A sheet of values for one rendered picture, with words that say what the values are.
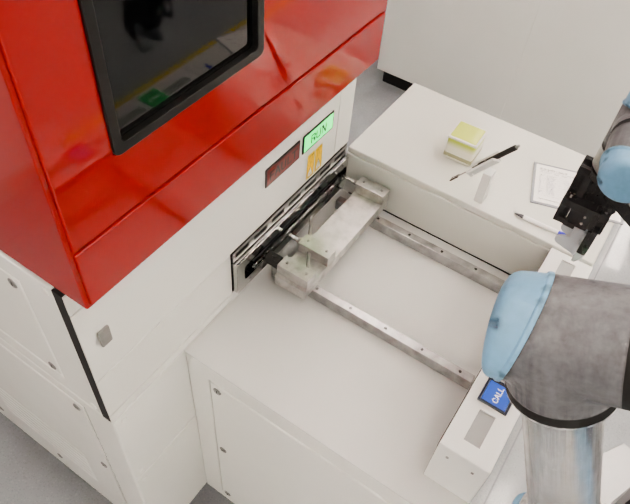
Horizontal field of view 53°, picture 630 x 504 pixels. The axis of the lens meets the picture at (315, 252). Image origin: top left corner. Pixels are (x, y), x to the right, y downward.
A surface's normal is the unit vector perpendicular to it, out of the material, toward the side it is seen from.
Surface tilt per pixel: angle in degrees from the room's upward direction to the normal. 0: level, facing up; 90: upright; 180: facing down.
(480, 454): 0
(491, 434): 0
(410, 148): 0
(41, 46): 90
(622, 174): 91
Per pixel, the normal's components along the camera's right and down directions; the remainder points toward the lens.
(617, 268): 0.07, -0.65
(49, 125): 0.83, 0.46
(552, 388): -0.42, 0.65
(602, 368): -0.53, 0.23
